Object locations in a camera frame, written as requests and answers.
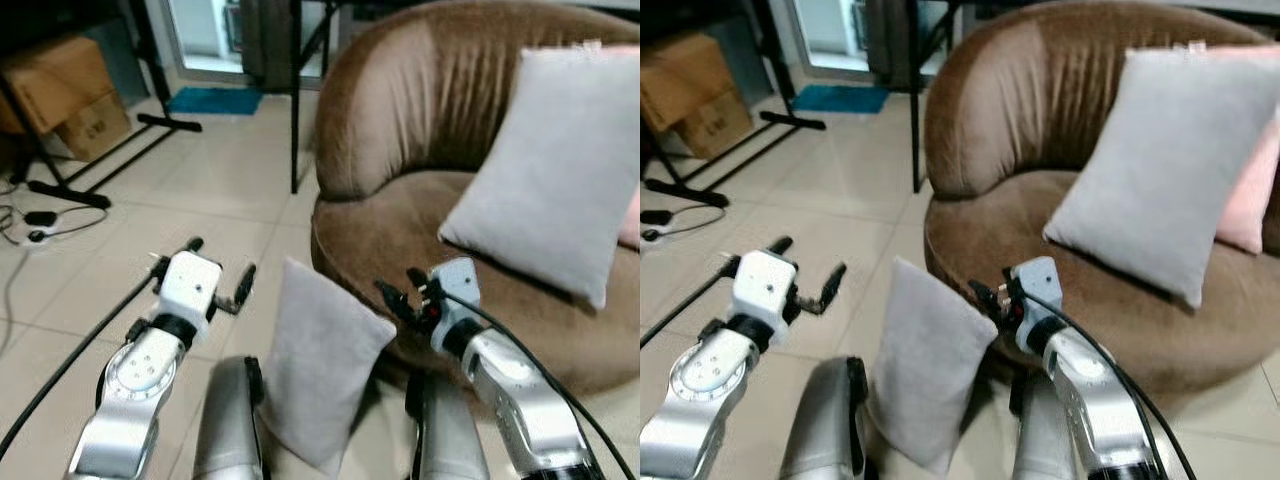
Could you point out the blue door mat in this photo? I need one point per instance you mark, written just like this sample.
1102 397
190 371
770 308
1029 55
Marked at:
840 99
213 101

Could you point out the large grey pillow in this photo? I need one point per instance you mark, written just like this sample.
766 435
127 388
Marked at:
1160 170
550 170

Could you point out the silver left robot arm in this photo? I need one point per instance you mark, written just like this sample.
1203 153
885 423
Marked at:
130 390
700 390

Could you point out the silver robot leg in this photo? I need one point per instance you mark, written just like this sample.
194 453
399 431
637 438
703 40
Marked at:
228 420
825 420
1045 435
445 430

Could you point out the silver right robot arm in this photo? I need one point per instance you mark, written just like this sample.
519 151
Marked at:
1100 400
520 400

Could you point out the brown round velvet sofa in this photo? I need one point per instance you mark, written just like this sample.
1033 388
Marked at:
400 110
1000 110

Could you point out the silver left robot leg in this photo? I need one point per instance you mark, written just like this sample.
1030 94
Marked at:
825 420
228 420

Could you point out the large cardboard box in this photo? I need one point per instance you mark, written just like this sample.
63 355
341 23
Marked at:
685 75
55 75

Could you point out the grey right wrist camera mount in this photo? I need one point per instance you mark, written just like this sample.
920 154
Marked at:
1038 290
455 290

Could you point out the black metal table leg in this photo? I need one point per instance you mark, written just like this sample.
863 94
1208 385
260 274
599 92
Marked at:
915 100
296 100

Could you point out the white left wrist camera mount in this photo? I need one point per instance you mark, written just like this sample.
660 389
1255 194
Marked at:
190 285
765 285

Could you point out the small cardboard box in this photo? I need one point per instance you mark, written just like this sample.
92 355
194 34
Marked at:
95 130
718 125

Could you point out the silver right robot leg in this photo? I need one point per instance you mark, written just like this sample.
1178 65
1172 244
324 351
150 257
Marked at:
445 430
1045 435

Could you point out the black metal rack stand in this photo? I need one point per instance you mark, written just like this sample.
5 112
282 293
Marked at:
160 121
790 119

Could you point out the grey curtain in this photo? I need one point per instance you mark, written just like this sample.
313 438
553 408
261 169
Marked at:
270 40
890 35

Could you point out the small grey pillow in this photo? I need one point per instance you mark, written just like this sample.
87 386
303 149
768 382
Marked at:
925 365
320 360

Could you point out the white framed glass door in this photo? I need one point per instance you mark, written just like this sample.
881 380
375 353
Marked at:
200 35
825 32

